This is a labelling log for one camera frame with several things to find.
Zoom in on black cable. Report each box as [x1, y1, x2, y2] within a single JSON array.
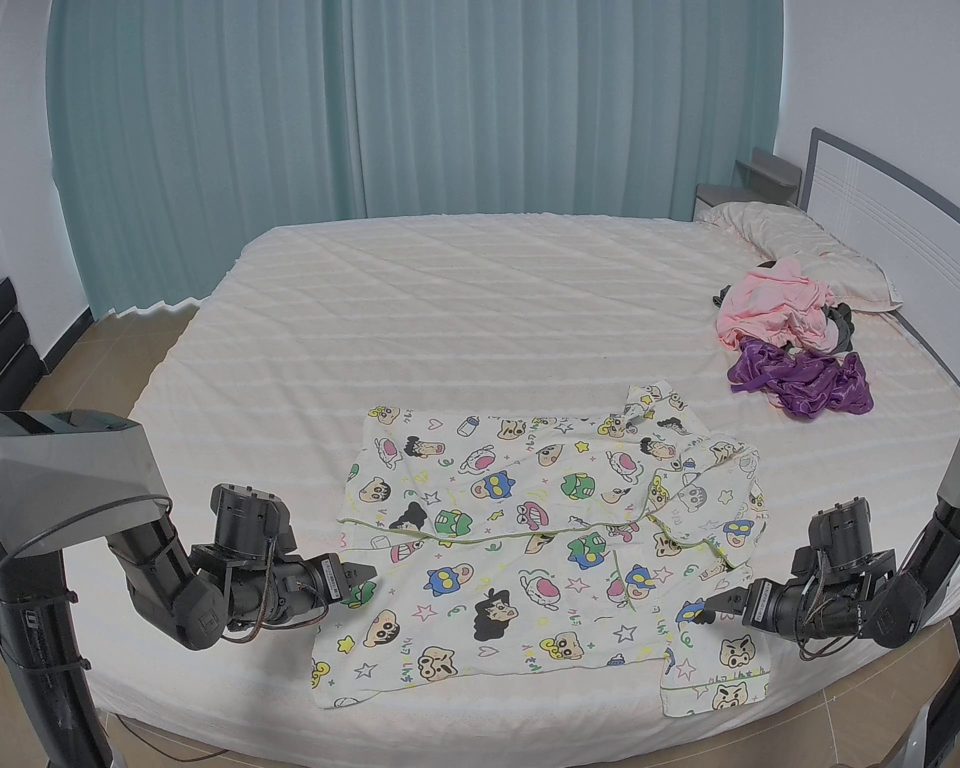
[[798, 628, 858, 663], [0, 493, 172, 564]]

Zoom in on grey bedside table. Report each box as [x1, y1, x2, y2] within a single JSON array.
[[693, 146, 804, 222]]

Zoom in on white printed pyjama top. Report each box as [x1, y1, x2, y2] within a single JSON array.
[[311, 381, 772, 719]]

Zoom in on purple garment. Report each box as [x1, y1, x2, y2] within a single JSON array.
[[729, 337, 875, 420]]

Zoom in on blue-green curtain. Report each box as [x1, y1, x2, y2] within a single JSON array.
[[46, 0, 361, 316], [341, 0, 785, 222]]

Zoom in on dark grey garment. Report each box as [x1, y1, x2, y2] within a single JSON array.
[[783, 300, 856, 355]]

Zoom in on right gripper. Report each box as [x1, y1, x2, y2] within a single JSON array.
[[741, 577, 798, 639]]

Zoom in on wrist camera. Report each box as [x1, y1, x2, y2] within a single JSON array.
[[210, 483, 290, 560], [806, 496, 875, 571]]

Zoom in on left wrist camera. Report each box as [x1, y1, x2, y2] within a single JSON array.
[[210, 483, 290, 560]]

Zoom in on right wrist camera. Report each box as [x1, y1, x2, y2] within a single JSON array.
[[806, 496, 875, 571]]

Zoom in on cream pillow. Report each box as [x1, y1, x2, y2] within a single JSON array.
[[708, 201, 905, 312]]

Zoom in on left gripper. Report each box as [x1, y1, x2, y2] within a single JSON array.
[[300, 553, 355, 609]]

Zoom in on bed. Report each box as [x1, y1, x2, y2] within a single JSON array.
[[82, 127, 960, 759]]

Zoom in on pink garment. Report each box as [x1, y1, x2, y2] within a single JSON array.
[[712, 256, 837, 354]]

